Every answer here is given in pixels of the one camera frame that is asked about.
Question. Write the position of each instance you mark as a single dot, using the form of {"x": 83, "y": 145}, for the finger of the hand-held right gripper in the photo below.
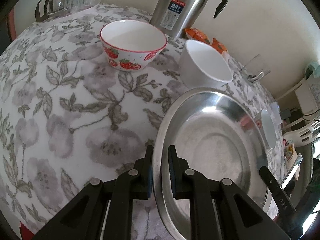
{"x": 267, "y": 178}

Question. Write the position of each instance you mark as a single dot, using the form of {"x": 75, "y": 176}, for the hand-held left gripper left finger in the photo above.
{"x": 149, "y": 180}

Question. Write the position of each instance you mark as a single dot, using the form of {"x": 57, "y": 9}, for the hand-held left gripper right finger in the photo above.
{"x": 171, "y": 177}

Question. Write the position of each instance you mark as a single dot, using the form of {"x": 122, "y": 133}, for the stainless steel plate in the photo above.
{"x": 212, "y": 142}

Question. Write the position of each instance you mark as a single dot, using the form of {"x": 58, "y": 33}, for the strawberry print bowl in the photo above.
{"x": 130, "y": 45}

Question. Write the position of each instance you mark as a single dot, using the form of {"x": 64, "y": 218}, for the shiny metal tray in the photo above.
{"x": 291, "y": 170}

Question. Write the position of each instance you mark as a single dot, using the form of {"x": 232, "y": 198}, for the cream storage box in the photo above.
{"x": 290, "y": 151}

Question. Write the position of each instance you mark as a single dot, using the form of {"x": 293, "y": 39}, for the small white bowl red print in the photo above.
{"x": 268, "y": 128}

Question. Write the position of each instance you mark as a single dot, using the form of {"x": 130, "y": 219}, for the white plastic chair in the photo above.
{"x": 303, "y": 135}

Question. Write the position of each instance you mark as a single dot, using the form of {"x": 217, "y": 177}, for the white shelf unit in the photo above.
{"x": 310, "y": 92}

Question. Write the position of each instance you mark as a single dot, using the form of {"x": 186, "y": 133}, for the clear glass mug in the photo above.
{"x": 257, "y": 66}

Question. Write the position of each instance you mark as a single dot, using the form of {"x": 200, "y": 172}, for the floral tablecloth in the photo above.
{"x": 62, "y": 105}

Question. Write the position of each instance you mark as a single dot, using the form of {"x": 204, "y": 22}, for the plain white bowl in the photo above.
{"x": 207, "y": 60}

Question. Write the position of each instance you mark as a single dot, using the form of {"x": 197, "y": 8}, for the orange snack packet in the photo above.
{"x": 220, "y": 45}
{"x": 197, "y": 33}

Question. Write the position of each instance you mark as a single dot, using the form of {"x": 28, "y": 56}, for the stainless steel thermos jug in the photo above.
{"x": 185, "y": 2}

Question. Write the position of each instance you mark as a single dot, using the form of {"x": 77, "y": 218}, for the glass coffee pot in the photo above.
{"x": 53, "y": 3}

